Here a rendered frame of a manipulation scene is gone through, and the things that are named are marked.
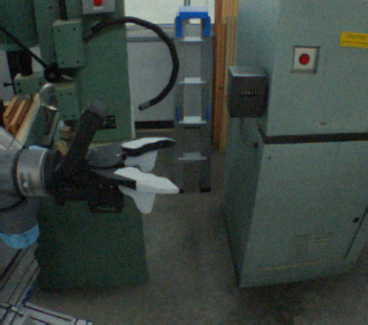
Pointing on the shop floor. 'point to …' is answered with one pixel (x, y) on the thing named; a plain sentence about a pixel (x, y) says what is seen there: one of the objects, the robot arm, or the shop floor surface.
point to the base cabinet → (89, 245)
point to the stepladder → (201, 96)
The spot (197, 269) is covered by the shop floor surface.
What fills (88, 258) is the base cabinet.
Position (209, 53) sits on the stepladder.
